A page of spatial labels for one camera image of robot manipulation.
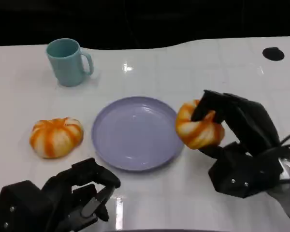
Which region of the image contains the lilac plate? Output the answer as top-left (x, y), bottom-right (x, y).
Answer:
top-left (91, 96), bottom-right (185, 172)

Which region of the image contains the pale green mug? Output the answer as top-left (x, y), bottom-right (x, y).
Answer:
top-left (46, 38), bottom-right (95, 87)

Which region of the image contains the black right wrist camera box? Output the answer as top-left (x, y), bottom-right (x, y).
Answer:
top-left (208, 142), bottom-right (290, 199)

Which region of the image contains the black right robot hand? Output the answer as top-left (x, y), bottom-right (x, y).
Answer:
top-left (190, 89), bottom-right (281, 160)

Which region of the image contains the black round table grommet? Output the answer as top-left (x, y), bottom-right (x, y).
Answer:
top-left (262, 47), bottom-right (285, 61)

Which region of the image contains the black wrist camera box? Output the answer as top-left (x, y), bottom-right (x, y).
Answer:
top-left (208, 142), bottom-right (290, 199)
top-left (0, 179), bottom-right (49, 232)

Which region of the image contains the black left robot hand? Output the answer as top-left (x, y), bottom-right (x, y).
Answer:
top-left (41, 158), bottom-right (121, 232)

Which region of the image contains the orange white toy bread roll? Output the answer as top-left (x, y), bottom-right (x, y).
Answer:
top-left (175, 99), bottom-right (226, 150)
top-left (29, 117), bottom-right (84, 160)

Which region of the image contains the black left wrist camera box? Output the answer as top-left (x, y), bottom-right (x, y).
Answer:
top-left (0, 179), bottom-right (49, 232)

